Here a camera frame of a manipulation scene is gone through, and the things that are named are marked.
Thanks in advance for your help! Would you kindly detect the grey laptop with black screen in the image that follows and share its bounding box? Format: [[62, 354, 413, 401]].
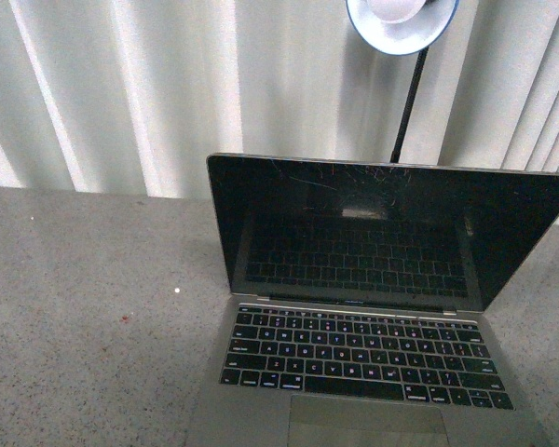
[[186, 154, 559, 446]]

